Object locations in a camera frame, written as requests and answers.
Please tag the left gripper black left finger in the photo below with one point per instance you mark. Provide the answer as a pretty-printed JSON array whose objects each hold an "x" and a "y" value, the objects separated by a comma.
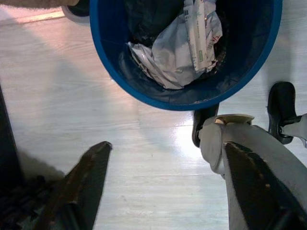
[{"x": 88, "y": 177}]

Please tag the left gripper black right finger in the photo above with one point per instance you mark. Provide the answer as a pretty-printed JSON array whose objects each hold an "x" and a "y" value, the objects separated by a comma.
[{"x": 256, "y": 191}]

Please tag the silver robot left leg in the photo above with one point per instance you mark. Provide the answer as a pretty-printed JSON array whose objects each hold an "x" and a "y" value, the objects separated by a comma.
[{"x": 259, "y": 139}]

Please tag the silver robot leg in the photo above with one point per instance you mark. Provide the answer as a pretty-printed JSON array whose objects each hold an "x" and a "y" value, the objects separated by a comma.
[
  {"x": 297, "y": 130},
  {"x": 259, "y": 139}
]

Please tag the silver robot right leg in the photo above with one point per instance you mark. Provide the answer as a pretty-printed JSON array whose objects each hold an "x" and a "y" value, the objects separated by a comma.
[{"x": 297, "y": 130}]

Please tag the black foam puzzle mat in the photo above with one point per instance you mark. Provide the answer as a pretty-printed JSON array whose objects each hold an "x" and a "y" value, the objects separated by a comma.
[{"x": 16, "y": 203}]

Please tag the dark furniture panel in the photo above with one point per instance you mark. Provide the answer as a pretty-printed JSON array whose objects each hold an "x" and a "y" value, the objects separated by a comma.
[{"x": 8, "y": 143}]

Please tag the black robot left foot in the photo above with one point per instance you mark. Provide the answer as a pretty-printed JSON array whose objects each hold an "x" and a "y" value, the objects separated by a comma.
[{"x": 204, "y": 115}]

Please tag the black robot foot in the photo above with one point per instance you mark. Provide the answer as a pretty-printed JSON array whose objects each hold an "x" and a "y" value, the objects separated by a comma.
[
  {"x": 280, "y": 100},
  {"x": 204, "y": 115}
]

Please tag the black robot right foot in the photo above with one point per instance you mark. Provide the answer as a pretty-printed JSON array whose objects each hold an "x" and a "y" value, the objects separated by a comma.
[{"x": 280, "y": 100}]

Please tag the blue round trash bin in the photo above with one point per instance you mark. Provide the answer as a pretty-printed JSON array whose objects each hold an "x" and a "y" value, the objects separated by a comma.
[{"x": 242, "y": 72}]

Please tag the crumpled white plastic wrapper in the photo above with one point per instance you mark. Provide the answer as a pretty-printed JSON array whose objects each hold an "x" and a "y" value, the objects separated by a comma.
[{"x": 172, "y": 60}]

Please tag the white green-printed paper packet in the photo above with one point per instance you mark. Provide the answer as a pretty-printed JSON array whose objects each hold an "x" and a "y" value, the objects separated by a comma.
[{"x": 197, "y": 43}]

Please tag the dark round white-rimmed object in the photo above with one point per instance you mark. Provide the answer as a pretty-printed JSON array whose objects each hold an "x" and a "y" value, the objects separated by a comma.
[{"x": 76, "y": 10}]

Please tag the black garbage bag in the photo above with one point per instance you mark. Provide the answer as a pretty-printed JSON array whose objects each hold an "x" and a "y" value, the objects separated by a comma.
[{"x": 148, "y": 19}]

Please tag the beige fuzzy rug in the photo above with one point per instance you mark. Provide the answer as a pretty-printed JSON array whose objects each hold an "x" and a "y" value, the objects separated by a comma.
[{"x": 28, "y": 3}]

